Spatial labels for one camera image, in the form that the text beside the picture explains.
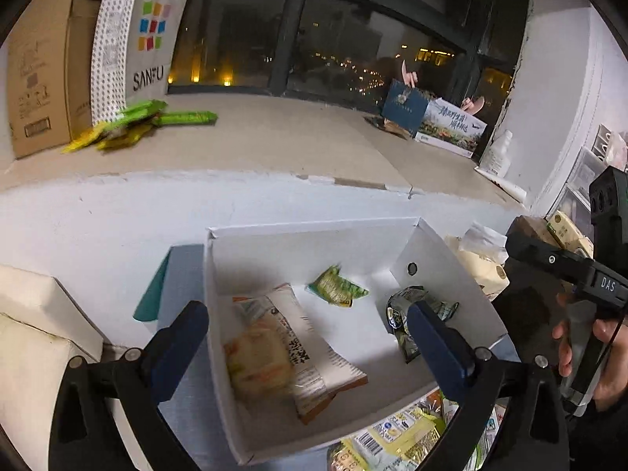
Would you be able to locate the dark window frame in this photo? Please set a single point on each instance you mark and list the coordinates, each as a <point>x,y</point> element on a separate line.
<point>294,34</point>

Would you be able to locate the white shopping bag coloured squares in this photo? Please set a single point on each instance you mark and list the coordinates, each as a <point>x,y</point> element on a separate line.
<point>152,59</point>

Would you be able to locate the cream tissue pack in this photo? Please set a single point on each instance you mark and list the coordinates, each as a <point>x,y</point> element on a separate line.
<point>483,270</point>

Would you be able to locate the light green snack packet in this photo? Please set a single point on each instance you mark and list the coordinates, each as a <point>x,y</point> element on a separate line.
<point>140,112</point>

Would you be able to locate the brown cardboard carton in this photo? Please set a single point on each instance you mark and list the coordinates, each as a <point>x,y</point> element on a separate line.
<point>44,68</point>

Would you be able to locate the long green snack packet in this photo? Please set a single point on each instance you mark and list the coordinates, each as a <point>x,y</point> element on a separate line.
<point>189,117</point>

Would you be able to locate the person's right hand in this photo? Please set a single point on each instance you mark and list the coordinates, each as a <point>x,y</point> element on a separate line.
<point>613,353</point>

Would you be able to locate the white cardboard box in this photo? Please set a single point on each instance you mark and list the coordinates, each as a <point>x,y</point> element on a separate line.
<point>294,250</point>

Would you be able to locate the olive snack packet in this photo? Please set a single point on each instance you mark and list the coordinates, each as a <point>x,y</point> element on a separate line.
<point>125,138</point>

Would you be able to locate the clear plastic drawer unit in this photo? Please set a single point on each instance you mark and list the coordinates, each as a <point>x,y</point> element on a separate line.
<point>581,176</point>

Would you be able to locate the yellow snack packets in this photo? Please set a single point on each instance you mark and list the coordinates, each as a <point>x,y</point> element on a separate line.
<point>392,441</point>

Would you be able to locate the white landscape printed box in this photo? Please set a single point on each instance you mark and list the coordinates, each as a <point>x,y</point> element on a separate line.
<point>451,130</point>

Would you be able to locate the white flat box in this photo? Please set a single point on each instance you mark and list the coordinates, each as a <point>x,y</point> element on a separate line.
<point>508,187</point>

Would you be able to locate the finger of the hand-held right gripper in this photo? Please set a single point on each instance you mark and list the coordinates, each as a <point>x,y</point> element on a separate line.
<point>544,255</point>

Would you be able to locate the yellow snack packet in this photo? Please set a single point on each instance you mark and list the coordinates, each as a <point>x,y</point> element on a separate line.
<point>83,140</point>

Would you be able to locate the teal paper sheet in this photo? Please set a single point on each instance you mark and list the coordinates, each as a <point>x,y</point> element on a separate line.
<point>154,289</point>

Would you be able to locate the brown packet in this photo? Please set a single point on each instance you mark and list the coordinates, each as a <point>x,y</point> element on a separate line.
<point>390,126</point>

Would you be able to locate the dark silver snack packet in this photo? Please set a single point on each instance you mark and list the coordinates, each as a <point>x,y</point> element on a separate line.
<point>400,314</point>

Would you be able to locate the pink toy figure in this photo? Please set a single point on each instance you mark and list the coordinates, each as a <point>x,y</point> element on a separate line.
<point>473,104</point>
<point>409,76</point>

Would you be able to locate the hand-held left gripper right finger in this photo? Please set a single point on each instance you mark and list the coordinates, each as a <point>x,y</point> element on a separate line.
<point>436,348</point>

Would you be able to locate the yellow green tissue pack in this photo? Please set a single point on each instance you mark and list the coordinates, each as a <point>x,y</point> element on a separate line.
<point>564,228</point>

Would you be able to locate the small green snack packet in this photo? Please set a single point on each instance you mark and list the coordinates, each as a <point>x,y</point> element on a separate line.
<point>336,287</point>

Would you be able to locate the white plastic bottle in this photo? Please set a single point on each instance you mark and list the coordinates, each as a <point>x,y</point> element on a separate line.
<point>496,157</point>

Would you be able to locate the white crumpled plastic bag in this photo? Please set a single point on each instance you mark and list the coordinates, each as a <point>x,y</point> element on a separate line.
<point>485,238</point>

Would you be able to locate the beige printed snack packet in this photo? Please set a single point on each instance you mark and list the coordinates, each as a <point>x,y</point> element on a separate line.
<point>294,343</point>

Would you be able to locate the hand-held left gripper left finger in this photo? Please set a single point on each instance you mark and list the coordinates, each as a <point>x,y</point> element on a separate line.
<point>181,348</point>

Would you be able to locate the dark blue gift box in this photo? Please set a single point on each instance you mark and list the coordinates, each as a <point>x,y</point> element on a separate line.
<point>405,108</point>

